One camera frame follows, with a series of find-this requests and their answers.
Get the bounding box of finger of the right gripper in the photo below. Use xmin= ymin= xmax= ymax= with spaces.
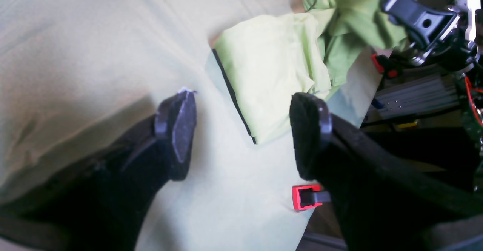
xmin=381 ymin=0 xmax=459 ymax=49

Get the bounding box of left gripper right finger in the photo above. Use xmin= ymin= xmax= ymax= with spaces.
xmin=289 ymin=93 xmax=482 ymax=251

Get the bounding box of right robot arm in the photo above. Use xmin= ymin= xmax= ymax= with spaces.
xmin=381 ymin=0 xmax=482 ymax=195

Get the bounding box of blue orange clamp left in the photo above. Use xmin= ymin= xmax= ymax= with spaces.
xmin=291 ymin=185 xmax=332 ymax=211

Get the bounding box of sage green table cloth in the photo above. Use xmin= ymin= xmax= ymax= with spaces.
xmin=1 ymin=0 xmax=376 ymax=251

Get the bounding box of aluminium frame post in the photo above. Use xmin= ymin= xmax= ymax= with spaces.
xmin=364 ymin=74 xmax=458 ymax=123

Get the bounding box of yellow-green T-shirt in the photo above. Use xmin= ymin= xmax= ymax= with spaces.
xmin=214 ymin=0 xmax=407 ymax=145

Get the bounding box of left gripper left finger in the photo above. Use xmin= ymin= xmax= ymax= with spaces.
xmin=1 ymin=91 xmax=197 ymax=251

